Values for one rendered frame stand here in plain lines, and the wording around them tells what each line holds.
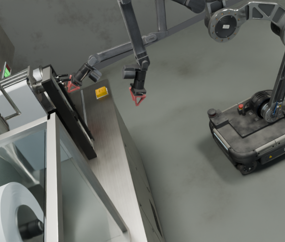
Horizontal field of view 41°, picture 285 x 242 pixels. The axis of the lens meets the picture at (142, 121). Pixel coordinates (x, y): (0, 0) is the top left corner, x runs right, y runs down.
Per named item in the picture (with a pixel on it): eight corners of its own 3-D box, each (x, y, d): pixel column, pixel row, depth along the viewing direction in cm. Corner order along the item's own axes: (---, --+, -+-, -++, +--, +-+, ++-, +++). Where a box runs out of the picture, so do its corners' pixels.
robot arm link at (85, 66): (86, 60, 230) (84, 63, 225) (95, 67, 232) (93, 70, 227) (79, 68, 232) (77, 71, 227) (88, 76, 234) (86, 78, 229)
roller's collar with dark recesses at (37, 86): (49, 92, 195) (42, 82, 191) (38, 96, 195) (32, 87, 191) (49, 86, 200) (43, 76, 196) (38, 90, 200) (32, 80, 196)
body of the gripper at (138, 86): (135, 94, 199) (136, 82, 195) (129, 85, 207) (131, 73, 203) (146, 94, 201) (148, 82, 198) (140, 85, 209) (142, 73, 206)
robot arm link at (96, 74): (92, 54, 233) (93, 55, 224) (107, 66, 236) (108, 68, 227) (80, 70, 234) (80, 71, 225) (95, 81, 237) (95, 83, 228)
